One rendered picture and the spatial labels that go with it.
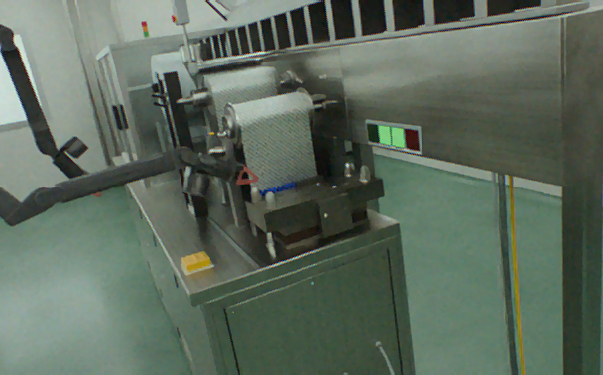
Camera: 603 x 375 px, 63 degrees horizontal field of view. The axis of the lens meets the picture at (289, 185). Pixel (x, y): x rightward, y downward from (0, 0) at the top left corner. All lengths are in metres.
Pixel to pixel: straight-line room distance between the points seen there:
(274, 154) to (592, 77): 0.91
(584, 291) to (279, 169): 0.89
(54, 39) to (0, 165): 1.71
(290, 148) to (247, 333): 0.59
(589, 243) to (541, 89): 0.41
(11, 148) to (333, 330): 5.98
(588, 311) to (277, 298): 0.76
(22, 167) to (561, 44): 6.65
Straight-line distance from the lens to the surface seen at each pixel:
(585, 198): 1.21
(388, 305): 1.61
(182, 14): 2.07
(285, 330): 1.46
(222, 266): 1.42
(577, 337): 1.37
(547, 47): 0.98
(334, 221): 1.45
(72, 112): 7.01
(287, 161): 1.58
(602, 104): 1.07
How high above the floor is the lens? 1.47
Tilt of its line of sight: 16 degrees down
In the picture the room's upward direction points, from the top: 10 degrees counter-clockwise
